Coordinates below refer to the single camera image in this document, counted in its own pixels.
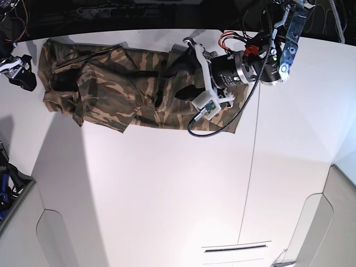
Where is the black braided camera cable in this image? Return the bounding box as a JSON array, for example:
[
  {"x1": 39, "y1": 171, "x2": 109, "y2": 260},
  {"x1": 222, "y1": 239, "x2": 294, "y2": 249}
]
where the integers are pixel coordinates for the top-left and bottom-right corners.
[{"x1": 186, "y1": 8, "x2": 275, "y2": 137}]

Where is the camouflage T-shirt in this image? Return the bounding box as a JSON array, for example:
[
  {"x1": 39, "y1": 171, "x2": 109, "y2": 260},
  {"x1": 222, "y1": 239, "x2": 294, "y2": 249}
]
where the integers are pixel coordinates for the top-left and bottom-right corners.
[{"x1": 37, "y1": 38, "x2": 250, "y2": 136}]

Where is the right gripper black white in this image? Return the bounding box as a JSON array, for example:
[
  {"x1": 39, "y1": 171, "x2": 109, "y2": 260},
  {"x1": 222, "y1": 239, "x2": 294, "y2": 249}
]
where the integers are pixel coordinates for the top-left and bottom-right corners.
[{"x1": 1, "y1": 55, "x2": 37, "y2": 91}]

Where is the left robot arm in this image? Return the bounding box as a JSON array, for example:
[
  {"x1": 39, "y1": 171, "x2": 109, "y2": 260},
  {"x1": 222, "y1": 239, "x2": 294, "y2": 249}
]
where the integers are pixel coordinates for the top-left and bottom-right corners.
[{"x1": 163, "y1": 1, "x2": 308, "y2": 112}]

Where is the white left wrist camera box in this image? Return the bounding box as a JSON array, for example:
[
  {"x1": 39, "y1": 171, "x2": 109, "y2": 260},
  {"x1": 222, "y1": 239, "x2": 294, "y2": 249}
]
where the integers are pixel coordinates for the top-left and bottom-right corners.
[{"x1": 192, "y1": 91, "x2": 221, "y2": 120}]

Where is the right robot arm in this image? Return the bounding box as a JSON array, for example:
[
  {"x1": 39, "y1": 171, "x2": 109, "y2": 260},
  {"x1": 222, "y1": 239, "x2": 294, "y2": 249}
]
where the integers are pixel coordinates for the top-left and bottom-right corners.
[{"x1": 1, "y1": 1, "x2": 37, "y2": 92}]

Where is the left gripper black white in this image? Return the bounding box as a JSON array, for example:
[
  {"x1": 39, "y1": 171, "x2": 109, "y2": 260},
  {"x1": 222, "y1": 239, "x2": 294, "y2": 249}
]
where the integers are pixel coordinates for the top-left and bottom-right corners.
[{"x1": 164, "y1": 37, "x2": 259, "y2": 107}]

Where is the grey bin with blue items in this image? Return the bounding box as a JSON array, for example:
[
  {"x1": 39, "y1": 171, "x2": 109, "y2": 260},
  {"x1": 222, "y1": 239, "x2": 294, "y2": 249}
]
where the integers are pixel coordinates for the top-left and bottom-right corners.
[{"x1": 1, "y1": 141, "x2": 36, "y2": 229}]

